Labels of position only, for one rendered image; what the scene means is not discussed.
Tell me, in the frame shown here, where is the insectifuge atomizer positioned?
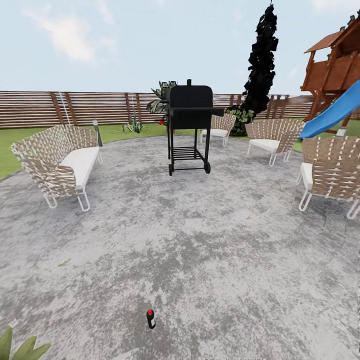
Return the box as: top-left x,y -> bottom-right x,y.
146,309 -> 156,329

